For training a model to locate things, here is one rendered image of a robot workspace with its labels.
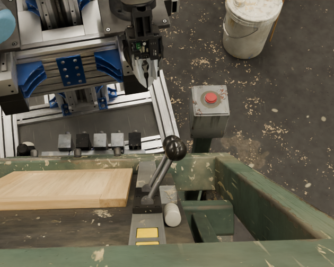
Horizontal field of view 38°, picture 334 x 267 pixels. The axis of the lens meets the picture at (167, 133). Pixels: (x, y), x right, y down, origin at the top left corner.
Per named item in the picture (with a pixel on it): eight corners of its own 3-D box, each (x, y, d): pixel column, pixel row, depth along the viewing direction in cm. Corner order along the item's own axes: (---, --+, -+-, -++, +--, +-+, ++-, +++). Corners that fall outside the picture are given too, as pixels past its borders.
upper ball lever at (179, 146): (153, 211, 85) (190, 144, 85) (154, 215, 82) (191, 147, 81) (134, 201, 85) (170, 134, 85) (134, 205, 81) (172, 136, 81)
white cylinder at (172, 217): (181, 227, 86) (178, 216, 94) (181, 210, 86) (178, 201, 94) (164, 227, 86) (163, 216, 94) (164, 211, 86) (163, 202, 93)
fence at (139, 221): (155, 173, 152) (155, 160, 152) (168, 287, 58) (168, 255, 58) (139, 174, 152) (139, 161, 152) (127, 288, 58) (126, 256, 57)
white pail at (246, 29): (262, 19, 296) (280, -40, 254) (277, 58, 283) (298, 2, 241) (212, 27, 292) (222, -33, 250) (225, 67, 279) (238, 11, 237)
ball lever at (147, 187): (152, 197, 97) (184, 140, 97) (152, 201, 94) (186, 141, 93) (136, 188, 97) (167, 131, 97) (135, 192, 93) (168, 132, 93)
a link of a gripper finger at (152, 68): (150, 97, 108) (146, 60, 103) (146, 84, 113) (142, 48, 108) (164, 95, 109) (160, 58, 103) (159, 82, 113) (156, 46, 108)
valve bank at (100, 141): (153, 147, 191) (153, 117, 170) (154, 180, 185) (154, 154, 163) (26, 150, 189) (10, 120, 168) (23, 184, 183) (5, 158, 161)
